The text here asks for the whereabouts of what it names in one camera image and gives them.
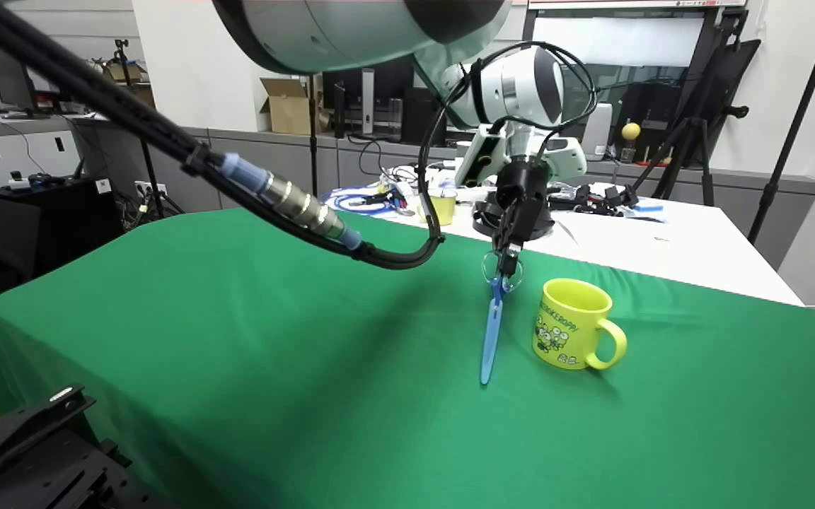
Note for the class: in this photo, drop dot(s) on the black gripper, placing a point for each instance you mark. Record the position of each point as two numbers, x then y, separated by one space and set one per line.
524 210

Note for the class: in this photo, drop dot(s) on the blue handled scissors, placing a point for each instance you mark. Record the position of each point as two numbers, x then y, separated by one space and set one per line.
491 340

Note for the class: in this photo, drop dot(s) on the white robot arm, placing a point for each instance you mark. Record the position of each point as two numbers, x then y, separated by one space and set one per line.
513 97

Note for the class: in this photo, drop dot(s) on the small yellow cup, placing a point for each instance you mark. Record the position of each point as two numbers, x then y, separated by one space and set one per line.
445 210

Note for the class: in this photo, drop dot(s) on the yellow cartoon mug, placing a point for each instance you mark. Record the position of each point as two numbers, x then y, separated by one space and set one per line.
572 329

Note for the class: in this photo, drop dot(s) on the cardboard box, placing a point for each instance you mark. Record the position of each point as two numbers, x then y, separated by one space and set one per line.
288 103

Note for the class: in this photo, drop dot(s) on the green tablecloth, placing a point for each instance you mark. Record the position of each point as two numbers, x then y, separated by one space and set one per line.
242 369

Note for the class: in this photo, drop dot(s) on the black tripod pole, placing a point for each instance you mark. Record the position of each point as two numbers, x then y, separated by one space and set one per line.
787 148

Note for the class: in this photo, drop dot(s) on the black camera tripod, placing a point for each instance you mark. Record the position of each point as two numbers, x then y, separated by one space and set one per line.
159 202

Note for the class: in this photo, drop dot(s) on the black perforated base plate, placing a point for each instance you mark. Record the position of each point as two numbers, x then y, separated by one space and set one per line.
70 472

